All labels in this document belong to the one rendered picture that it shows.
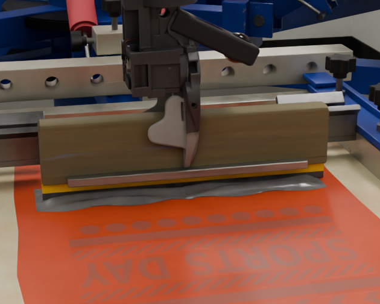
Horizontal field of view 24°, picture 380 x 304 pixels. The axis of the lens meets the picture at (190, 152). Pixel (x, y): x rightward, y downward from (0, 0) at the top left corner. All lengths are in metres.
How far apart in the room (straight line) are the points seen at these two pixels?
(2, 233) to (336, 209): 0.39
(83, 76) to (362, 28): 4.38
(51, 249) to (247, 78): 0.54
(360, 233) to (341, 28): 4.77
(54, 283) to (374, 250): 0.34
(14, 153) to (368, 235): 0.44
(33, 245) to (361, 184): 0.42
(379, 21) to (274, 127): 4.33
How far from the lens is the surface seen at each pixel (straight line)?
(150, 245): 0.95
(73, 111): 1.28
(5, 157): 1.12
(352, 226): 1.01
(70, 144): 1.04
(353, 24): 5.76
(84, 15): 1.55
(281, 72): 1.40
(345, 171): 1.17
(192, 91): 1.01
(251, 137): 1.08
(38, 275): 0.91
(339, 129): 1.20
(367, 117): 1.23
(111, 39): 1.38
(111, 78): 1.34
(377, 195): 1.10
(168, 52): 1.00
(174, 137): 1.04
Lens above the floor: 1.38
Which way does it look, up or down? 20 degrees down
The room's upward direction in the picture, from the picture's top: straight up
